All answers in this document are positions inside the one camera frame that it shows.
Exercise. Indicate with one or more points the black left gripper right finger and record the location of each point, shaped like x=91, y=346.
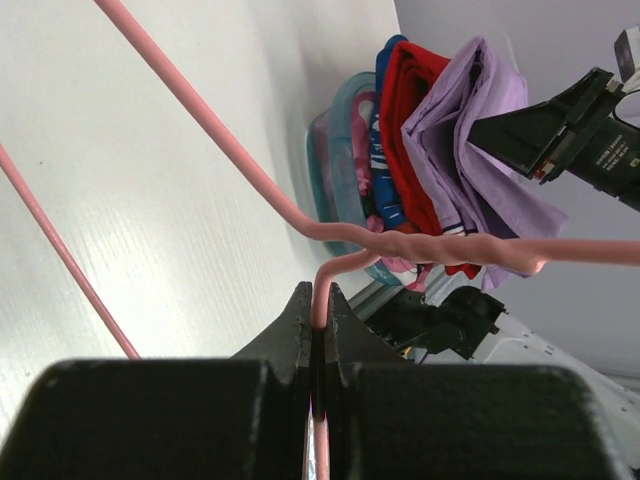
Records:
x=518, y=408

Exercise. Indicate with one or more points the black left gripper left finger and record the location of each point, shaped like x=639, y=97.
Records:
x=244, y=417

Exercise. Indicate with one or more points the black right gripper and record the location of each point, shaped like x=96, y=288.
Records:
x=575, y=131

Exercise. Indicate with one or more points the purple trousers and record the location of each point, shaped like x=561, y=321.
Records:
x=478, y=84

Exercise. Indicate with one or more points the pink wire hanger with trousers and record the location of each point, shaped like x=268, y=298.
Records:
x=522, y=255

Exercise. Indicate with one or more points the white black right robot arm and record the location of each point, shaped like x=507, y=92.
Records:
x=470, y=326

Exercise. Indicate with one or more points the red folded cloth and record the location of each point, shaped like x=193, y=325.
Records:
x=429, y=198

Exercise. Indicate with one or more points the colourful clothes in basin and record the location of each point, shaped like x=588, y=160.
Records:
x=377, y=185

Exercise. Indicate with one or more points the teal plastic basin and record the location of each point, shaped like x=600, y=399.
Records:
x=338, y=153

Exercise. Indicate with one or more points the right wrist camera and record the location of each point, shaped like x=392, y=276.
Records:
x=627, y=53

